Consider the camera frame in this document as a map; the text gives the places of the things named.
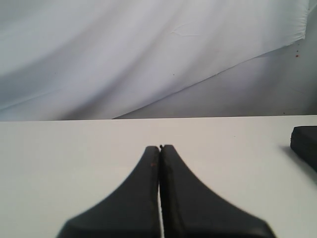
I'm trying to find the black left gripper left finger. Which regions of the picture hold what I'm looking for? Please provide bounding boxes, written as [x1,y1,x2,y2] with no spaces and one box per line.
[57,146,161,238]

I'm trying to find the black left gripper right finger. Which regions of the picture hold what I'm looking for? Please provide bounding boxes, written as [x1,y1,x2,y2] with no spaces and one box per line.
[159,145,275,238]

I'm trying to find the black plastic tool case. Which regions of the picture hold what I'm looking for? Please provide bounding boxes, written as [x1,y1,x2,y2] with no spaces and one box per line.
[290,125,317,172]

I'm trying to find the white backdrop cloth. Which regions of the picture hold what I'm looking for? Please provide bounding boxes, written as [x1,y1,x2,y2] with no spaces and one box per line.
[0,0,310,121]

